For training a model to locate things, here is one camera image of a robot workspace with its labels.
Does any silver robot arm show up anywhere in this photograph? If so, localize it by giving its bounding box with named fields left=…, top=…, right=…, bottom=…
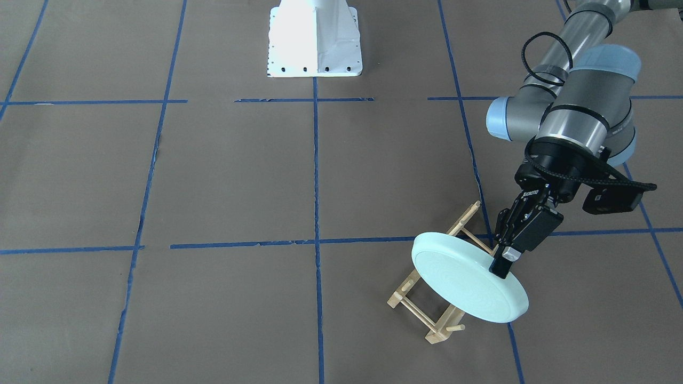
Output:
left=486, top=1, right=681, bottom=279

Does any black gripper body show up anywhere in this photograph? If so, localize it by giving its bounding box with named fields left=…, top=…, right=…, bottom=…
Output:
left=506, top=138, right=601, bottom=214

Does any wooden plate rack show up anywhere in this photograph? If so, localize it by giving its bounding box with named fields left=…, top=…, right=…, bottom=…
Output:
left=386, top=200, right=494, bottom=345

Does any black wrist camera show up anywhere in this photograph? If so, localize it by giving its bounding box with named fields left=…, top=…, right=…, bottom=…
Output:
left=582, top=182, right=644, bottom=215

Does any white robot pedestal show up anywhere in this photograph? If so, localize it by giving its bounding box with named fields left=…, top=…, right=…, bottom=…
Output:
left=267, top=1, right=363, bottom=78

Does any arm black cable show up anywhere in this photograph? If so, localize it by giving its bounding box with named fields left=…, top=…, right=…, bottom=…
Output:
left=521, top=31, right=658, bottom=193

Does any mint green plate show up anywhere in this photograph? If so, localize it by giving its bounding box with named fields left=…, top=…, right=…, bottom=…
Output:
left=411, top=233, right=529, bottom=323

